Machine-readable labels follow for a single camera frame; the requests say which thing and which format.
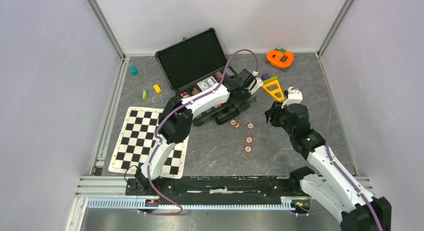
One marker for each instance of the purple toy block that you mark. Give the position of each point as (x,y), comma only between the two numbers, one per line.
(265,76)

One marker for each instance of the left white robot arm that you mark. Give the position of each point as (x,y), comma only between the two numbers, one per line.
(224,100)

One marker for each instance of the black poker carrying case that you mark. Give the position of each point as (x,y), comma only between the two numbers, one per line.
(192,60)

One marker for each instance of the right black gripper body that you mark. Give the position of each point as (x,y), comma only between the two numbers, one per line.
(282,119)

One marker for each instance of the green half-round block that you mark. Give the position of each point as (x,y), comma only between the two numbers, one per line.
(144,95)

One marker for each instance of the yellow triangle toy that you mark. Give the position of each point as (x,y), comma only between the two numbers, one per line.
(273,88)

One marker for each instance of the red white poker chip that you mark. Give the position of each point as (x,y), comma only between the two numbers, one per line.
(250,125)
(249,139)
(237,126)
(248,149)
(233,122)

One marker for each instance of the orange toy track piece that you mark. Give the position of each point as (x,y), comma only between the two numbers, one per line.
(280,58)

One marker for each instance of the blue playing card deck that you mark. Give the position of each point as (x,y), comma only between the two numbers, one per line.
(206,83)

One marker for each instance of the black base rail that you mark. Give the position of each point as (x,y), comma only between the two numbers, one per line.
(168,196)

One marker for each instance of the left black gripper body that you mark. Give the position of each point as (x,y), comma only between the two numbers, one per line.
(245,93)

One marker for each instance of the teal toy block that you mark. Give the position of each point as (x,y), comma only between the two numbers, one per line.
(133,70)

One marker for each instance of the black white chessboard mat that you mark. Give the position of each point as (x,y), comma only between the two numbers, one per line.
(136,140)

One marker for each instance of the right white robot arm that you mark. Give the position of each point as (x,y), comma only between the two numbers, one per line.
(329,182)

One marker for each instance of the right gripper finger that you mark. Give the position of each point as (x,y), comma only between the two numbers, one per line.
(271,117)
(275,108)

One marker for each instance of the brown poker chip roll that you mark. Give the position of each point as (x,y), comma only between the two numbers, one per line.
(218,75)

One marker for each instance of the yellow toy block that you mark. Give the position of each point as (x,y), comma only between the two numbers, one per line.
(157,88)

